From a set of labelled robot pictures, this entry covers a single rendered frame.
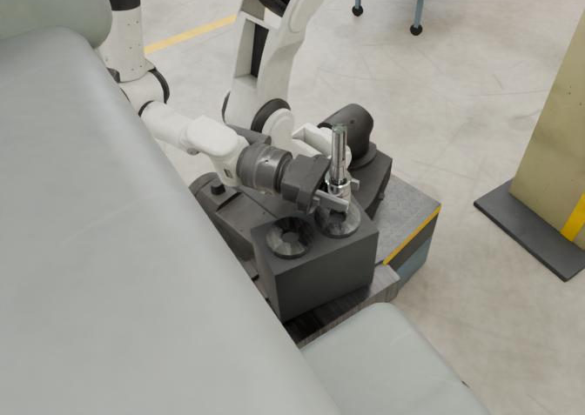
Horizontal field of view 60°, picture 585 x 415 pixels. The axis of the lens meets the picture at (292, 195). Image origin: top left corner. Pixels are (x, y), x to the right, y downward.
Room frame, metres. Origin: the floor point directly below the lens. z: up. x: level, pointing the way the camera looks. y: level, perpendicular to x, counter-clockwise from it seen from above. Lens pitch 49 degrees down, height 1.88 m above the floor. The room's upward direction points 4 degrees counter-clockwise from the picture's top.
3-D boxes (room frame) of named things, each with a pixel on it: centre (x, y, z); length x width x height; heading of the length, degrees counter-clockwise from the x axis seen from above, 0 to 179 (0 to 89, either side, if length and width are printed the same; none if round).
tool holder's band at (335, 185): (0.59, -0.08, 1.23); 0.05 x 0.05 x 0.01
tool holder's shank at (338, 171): (0.59, -0.08, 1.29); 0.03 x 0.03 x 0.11
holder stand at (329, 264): (0.58, -0.04, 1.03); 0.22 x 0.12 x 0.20; 112
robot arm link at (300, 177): (0.64, 0.00, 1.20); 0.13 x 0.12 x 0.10; 151
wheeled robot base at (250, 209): (1.18, -0.05, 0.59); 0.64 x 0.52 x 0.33; 132
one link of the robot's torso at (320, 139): (1.20, -0.07, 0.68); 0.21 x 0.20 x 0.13; 132
